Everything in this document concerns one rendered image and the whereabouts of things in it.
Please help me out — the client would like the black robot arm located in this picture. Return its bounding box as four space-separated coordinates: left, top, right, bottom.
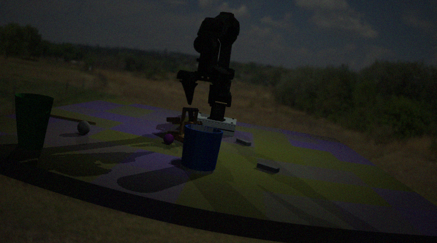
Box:
193 12 240 122

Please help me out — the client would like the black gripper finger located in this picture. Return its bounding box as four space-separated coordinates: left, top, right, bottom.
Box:
180 80 198 105
209 84 227 107

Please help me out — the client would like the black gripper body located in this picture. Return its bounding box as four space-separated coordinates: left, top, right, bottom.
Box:
177 55 232 87

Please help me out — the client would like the blue cup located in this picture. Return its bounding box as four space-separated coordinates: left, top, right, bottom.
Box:
181 125 223 175

